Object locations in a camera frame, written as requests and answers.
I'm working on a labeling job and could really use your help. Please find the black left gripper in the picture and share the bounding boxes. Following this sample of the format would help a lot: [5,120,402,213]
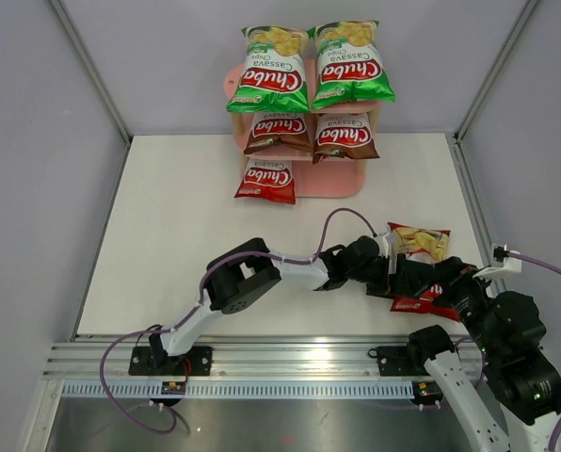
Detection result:
[345,253,417,299]

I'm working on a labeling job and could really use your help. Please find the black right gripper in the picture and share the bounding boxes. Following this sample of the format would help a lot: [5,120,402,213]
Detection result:
[401,254,502,357]

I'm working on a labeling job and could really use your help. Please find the red Chuba chips bag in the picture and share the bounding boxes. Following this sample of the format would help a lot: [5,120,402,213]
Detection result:
[388,222,458,322]
[234,159,297,205]

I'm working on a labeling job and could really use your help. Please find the brown Chuba barbeque chips bag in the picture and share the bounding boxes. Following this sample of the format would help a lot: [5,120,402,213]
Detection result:
[313,113,379,164]

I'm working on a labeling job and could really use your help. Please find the green Chuba chips bag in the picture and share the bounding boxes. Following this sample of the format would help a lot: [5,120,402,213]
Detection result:
[227,25,310,114]
[309,20,395,109]

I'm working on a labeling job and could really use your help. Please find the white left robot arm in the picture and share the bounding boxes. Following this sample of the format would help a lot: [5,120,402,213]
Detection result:
[128,235,390,379]

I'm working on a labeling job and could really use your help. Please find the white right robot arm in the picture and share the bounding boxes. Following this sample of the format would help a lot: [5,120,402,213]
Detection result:
[406,247,561,451]

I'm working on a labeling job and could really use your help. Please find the pink three-tier wooden shelf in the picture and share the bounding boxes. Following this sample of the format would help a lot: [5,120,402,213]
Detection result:
[223,59,382,199]

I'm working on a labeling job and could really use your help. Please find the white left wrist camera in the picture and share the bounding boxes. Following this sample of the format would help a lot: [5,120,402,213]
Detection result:
[374,232,393,261]

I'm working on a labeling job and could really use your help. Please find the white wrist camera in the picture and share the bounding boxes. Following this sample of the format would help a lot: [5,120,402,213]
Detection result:
[374,232,393,261]
[473,244,522,281]

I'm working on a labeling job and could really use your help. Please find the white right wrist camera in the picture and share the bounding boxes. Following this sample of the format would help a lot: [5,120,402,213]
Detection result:
[473,244,522,281]

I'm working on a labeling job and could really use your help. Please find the right aluminium frame post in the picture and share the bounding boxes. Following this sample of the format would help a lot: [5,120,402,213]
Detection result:
[454,0,541,145]

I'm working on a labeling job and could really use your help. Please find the aluminium frame post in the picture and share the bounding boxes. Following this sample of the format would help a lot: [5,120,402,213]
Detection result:
[454,0,541,145]
[47,0,133,148]

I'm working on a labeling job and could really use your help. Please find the aluminium mounting rail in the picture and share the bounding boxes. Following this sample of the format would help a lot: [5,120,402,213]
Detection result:
[41,335,408,381]

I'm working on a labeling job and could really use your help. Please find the white slotted cable duct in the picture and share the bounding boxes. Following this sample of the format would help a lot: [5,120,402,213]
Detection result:
[61,379,446,400]

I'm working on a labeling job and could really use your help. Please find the left aluminium frame post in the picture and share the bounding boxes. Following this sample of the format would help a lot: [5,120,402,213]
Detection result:
[47,0,133,148]

